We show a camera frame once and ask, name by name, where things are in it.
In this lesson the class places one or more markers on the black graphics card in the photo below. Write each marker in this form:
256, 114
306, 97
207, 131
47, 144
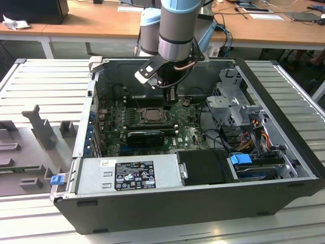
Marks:
146, 138

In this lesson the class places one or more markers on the grey power supply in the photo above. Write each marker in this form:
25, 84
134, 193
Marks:
94, 178

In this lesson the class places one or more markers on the white paper sheet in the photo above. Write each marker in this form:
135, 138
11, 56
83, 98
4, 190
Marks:
266, 16

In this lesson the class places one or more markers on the black computer tower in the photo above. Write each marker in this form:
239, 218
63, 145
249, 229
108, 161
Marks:
33, 11

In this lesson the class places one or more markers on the black open PC case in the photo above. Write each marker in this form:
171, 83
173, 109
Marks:
152, 213

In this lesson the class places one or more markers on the blue expansion slot clip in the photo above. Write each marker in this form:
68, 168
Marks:
90, 129
92, 118
87, 150
89, 139

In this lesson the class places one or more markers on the round coin battery holder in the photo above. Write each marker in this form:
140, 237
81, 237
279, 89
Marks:
186, 102

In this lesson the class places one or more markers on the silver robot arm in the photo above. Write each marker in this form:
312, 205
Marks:
175, 30

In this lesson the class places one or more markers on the grey metal drive cage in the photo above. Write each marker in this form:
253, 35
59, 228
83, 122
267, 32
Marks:
221, 104

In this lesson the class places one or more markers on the green motherboard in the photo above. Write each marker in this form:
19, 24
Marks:
188, 137

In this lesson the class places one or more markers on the wooden desk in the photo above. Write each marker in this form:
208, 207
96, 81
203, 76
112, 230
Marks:
101, 23

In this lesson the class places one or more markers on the flat dark phone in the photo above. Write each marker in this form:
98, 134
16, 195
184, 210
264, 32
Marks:
256, 10

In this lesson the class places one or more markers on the small white box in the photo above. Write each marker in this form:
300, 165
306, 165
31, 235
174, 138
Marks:
214, 52

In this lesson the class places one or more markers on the pale blue teach pendant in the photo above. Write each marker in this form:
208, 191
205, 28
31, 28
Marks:
208, 35

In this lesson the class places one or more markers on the crumpled white paper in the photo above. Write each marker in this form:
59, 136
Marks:
15, 24

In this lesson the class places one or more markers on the blue case latch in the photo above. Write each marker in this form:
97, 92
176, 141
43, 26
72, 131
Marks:
56, 180

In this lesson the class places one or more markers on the black plastic shroud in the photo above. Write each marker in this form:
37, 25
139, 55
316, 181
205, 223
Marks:
205, 167

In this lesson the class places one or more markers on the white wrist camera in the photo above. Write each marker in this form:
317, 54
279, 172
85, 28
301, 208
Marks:
148, 77

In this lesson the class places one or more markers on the hard disk in blue carrier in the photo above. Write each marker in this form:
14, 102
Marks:
240, 158

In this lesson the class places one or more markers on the white flat paper pad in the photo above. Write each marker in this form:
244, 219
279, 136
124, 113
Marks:
129, 9

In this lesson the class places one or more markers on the CPU socket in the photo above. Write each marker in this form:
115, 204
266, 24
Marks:
141, 118

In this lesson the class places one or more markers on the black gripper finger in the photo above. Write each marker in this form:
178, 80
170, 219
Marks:
170, 96

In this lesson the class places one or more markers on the green RAM stick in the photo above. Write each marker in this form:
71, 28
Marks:
11, 170

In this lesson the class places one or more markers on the black RAM slot row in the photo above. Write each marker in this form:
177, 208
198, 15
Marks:
152, 126
134, 101

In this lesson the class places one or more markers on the grey parts rack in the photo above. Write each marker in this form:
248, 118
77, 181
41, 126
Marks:
30, 152

